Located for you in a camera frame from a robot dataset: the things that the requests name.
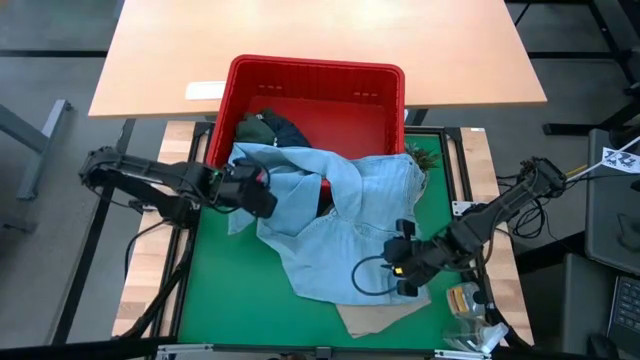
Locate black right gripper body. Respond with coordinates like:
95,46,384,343
383,234,454,286

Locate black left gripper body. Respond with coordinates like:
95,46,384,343
209,160,271,207

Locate beige garment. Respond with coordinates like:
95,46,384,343
335,298,432,340

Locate light blue denim shirt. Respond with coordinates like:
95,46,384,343
227,142,432,307

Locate red plastic laundry bin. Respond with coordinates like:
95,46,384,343
205,53,406,204

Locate dark green garment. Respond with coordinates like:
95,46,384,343
235,113,277,147

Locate clear bottle orange label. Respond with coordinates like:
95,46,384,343
447,281,489,320

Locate navy garment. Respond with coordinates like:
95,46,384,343
259,108,312,150

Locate artificial succulent plant pot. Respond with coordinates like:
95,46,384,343
404,142,442,174

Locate clear spray bottle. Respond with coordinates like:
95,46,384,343
442,317,510,355

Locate white desk label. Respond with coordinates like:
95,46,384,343
185,80,227,101

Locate light wooden desk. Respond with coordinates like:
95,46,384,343
88,0,549,120

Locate black desk foot bar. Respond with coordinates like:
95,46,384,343
52,118,137,346
543,99,640,136

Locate grey cabinet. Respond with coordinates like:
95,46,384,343
584,128,640,277

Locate grey metal table leg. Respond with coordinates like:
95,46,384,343
0,98,74,201

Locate dark keypad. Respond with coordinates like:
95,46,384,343
606,275,640,356

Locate white printed tag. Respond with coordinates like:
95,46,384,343
601,146,640,175

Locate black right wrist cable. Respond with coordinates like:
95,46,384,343
351,254,401,297

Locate black cable bundle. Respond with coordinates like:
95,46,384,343
507,172,554,240

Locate black aluminium table frame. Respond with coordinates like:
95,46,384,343
119,119,534,360

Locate black floor cable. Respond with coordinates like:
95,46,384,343
122,217,174,281

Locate white cable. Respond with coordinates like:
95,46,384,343
564,135,640,184

